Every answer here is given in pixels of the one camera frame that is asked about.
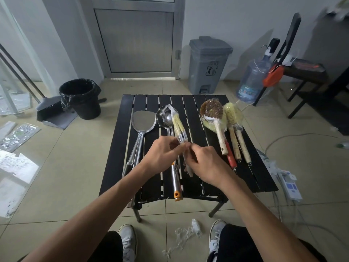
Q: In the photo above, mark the black chair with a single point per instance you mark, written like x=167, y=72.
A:
x=305, y=70

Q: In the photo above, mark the person's right white shoe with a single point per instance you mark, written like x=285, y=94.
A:
x=216, y=234

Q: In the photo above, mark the person's white shoe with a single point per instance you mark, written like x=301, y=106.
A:
x=216, y=234
x=128, y=241

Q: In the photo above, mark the crumpled clear plastic wrapper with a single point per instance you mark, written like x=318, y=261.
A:
x=185, y=234

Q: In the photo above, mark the black broom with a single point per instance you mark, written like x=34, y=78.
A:
x=47, y=109

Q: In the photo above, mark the person's right forearm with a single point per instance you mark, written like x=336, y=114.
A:
x=261, y=221

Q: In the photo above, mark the steel ladle with orange tip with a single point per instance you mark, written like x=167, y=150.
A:
x=176, y=185

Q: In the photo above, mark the person's right hand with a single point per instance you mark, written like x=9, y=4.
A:
x=208, y=166

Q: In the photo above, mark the steel spatula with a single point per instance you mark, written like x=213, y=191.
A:
x=142, y=122

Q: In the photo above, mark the orange bag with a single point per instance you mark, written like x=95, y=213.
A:
x=273, y=76

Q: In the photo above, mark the grey metal door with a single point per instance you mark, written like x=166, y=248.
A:
x=136, y=38

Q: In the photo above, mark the white power strip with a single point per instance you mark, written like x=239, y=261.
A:
x=290, y=186

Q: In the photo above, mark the person's left thumb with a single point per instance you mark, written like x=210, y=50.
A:
x=181, y=152

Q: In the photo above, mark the person's left leg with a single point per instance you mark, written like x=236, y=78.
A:
x=109, y=249

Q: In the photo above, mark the plastic-wrapped yellow brush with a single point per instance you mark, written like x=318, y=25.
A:
x=178, y=126

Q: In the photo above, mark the water bottle with pump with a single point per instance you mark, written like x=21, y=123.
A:
x=253, y=79

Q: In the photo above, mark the black bin with bag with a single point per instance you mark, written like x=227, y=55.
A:
x=81, y=99

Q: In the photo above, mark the person's right leg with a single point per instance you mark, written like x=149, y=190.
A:
x=237, y=245

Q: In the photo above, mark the person's leg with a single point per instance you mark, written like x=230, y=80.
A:
x=237, y=245
x=109, y=249

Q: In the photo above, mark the clear plastic packaging sheet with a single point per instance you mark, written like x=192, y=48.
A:
x=19, y=136

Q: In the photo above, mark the black slatted folding table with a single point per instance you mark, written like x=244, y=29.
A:
x=196, y=120

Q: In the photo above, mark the grey dustpan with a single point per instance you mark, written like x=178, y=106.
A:
x=61, y=121

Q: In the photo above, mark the grey pedal bin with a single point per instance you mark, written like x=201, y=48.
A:
x=208, y=65

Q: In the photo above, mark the person's right thumb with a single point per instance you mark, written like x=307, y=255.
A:
x=188, y=160

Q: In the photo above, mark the person's left white shoe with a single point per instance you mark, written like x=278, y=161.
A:
x=128, y=241

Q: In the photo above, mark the person's left forearm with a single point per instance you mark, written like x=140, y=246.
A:
x=92, y=215

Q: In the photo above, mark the steel spoon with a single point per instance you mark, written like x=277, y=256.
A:
x=167, y=119

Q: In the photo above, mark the person's left hand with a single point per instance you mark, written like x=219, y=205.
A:
x=160, y=156

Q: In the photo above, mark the black desk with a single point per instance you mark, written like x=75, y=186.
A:
x=327, y=100

